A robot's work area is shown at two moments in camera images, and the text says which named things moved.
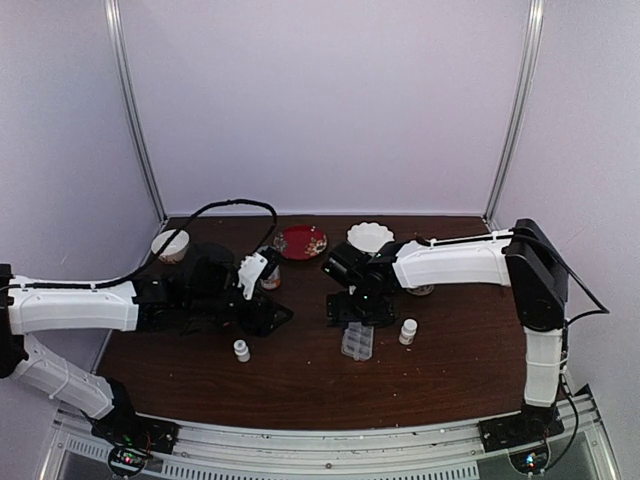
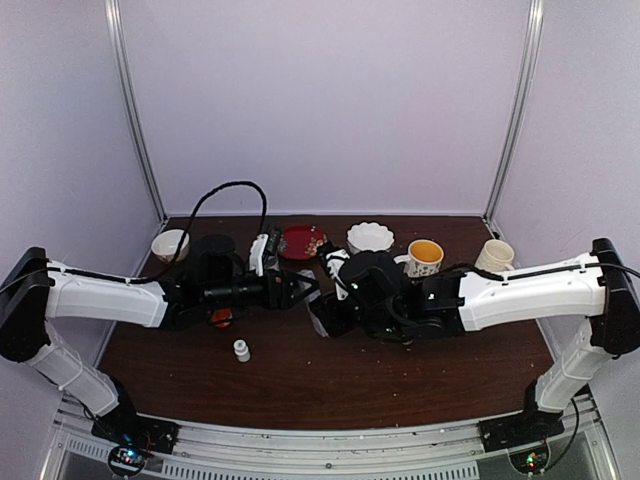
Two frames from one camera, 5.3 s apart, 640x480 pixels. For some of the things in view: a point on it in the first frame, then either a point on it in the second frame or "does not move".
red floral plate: (300, 241) does not move
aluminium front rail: (74, 449) does not move
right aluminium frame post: (534, 43) does not move
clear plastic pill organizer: (357, 341) → (305, 278)
